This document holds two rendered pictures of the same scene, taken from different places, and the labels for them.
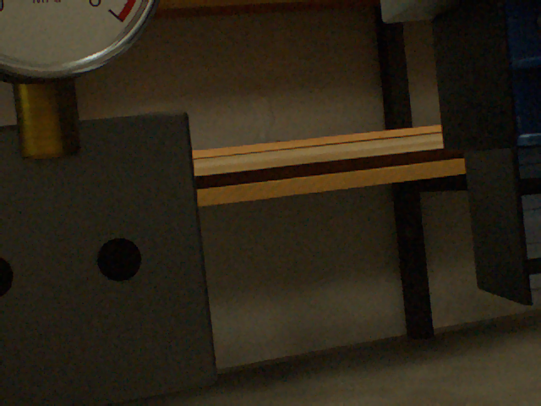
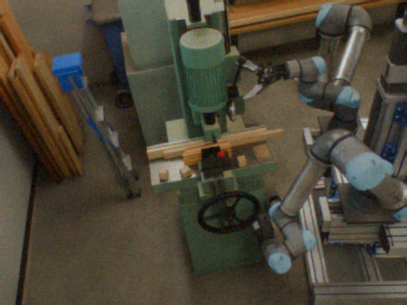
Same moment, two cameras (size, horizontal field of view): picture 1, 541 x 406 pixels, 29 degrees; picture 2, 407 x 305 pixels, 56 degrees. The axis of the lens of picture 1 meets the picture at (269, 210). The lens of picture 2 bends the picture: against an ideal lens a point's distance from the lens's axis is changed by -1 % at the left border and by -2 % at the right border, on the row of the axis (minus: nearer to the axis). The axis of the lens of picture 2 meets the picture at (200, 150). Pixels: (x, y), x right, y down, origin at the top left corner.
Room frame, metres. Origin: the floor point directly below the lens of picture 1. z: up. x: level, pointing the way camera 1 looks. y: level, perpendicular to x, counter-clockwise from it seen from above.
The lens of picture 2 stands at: (-0.96, 0.08, 2.22)
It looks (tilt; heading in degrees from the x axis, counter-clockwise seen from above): 44 degrees down; 14
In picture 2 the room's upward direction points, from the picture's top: 8 degrees counter-clockwise
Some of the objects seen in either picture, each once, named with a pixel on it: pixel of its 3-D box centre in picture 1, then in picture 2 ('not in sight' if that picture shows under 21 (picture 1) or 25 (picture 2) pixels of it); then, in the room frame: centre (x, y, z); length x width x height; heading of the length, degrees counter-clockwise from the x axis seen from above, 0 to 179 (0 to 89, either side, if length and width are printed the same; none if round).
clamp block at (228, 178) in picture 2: not in sight; (215, 175); (0.21, 0.33, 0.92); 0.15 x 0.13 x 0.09; 108
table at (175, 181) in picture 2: not in sight; (213, 169); (0.29, 0.36, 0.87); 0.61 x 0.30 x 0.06; 108
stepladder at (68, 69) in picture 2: not in sight; (103, 133); (0.84, 1.21, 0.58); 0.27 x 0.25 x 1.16; 112
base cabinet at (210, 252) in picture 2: not in sight; (216, 199); (0.51, 0.41, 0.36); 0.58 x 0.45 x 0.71; 18
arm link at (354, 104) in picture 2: not in sight; (346, 103); (0.68, -0.28, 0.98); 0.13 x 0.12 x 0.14; 69
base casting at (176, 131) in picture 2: not in sight; (211, 152); (0.51, 0.41, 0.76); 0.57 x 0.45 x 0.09; 18
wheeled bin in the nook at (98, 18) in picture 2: not in sight; (132, 49); (2.13, 1.40, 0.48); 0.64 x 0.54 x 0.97; 114
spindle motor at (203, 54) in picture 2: not in sight; (204, 71); (0.40, 0.37, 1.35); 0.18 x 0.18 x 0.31
